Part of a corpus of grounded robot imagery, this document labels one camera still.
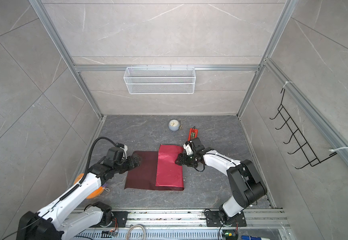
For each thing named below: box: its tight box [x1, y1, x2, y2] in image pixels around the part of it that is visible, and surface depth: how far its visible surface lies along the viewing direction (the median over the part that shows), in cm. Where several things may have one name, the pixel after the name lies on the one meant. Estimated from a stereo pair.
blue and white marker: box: [241, 235, 271, 240], surface depth 69 cm
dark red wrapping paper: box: [124, 145, 185, 191], surface depth 85 cm
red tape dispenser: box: [187, 128, 199, 142], surface depth 103 cm
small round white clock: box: [168, 119, 180, 132], surface depth 113 cm
